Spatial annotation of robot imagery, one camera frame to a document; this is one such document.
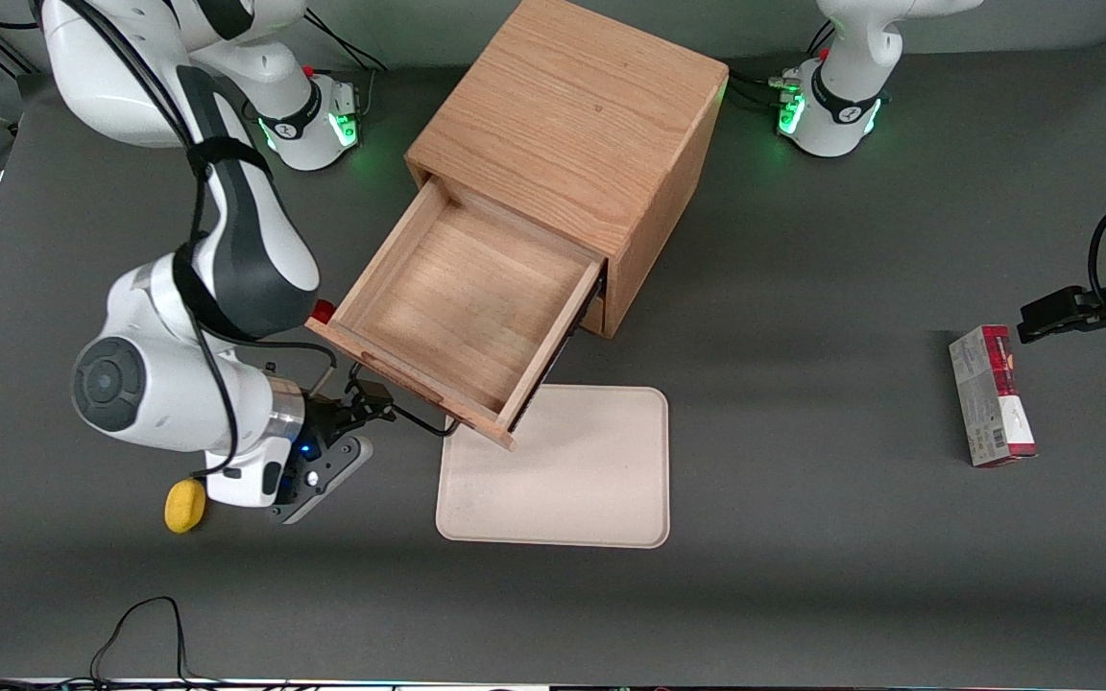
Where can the red cola bottle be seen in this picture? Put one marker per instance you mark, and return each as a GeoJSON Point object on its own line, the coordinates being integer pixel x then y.
{"type": "Point", "coordinates": [324, 312]}

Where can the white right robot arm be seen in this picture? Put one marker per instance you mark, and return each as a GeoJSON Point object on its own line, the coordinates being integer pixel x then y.
{"type": "Point", "coordinates": [246, 250]}

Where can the yellow lemon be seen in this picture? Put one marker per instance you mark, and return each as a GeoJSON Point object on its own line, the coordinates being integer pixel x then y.
{"type": "Point", "coordinates": [184, 506]}

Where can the red and white carton box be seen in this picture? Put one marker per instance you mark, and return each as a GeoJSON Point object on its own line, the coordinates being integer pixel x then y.
{"type": "Point", "coordinates": [990, 398]}

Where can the beige rectangular tray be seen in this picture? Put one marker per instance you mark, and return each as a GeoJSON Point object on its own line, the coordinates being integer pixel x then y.
{"type": "Point", "coordinates": [572, 480]}

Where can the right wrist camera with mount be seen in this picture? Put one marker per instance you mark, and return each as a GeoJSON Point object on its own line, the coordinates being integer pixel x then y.
{"type": "Point", "coordinates": [332, 475]}

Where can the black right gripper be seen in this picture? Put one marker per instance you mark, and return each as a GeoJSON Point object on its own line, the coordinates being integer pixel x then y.
{"type": "Point", "coordinates": [325, 415]}

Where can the wooden drawer cabinet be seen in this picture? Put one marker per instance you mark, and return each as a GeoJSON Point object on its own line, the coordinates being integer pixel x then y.
{"type": "Point", "coordinates": [572, 106]}

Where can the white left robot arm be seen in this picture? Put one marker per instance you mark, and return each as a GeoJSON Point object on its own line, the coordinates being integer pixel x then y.
{"type": "Point", "coordinates": [851, 86]}

